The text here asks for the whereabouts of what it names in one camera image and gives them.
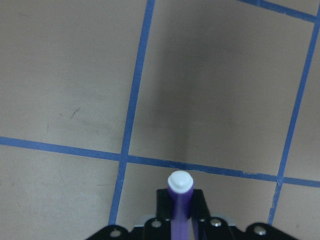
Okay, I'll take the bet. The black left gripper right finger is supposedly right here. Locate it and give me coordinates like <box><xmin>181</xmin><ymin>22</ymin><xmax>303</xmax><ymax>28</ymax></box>
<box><xmin>190</xmin><ymin>189</ymin><xmax>211</xmax><ymax>240</ymax></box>

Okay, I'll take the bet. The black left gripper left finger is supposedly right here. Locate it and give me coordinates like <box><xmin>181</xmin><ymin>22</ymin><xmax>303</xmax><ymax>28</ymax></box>
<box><xmin>156</xmin><ymin>189</ymin><xmax>174</xmax><ymax>240</ymax></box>

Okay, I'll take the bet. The purple marker pen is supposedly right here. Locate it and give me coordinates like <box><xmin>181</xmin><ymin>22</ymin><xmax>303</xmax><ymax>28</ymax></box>
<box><xmin>167</xmin><ymin>170</ymin><xmax>194</xmax><ymax>240</ymax></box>

